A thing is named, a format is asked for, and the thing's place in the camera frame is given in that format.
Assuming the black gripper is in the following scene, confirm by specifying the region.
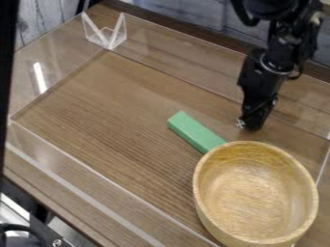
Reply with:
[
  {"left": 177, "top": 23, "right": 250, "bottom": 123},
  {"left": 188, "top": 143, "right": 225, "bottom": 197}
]
[{"left": 237, "top": 48, "right": 293, "bottom": 132}]

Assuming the green rectangular block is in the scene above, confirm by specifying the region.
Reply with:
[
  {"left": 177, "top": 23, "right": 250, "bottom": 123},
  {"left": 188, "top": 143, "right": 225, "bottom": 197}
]
[{"left": 166, "top": 111, "right": 228, "bottom": 154}]

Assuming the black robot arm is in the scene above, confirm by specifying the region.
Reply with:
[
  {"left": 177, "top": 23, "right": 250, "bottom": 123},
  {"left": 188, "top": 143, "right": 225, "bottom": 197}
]
[{"left": 232, "top": 0, "right": 325, "bottom": 131}]

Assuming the wooden bowl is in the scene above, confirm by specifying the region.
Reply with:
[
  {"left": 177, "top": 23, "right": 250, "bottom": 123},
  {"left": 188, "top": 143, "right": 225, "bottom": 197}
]
[{"left": 193, "top": 141, "right": 318, "bottom": 247}]

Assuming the clear acrylic tray wall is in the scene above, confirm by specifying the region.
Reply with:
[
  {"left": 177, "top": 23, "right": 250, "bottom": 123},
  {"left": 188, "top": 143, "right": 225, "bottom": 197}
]
[{"left": 6, "top": 5, "right": 330, "bottom": 247}]

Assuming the clear acrylic corner bracket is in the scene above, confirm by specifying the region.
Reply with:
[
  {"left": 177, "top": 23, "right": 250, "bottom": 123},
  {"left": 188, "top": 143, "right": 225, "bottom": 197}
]
[{"left": 82, "top": 13, "right": 127, "bottom": 50}]

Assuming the black metal bracket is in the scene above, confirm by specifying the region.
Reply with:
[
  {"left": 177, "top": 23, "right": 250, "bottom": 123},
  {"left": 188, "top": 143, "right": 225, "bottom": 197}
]
[{"left": 30, "top": 215, "right": 66, "bottom": 247}]

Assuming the black cable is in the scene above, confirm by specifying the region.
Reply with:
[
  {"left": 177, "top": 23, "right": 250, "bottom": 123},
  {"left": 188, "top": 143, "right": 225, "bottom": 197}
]
[{"left": 0, "top": 223, "right": 43, "bottom": 247}]

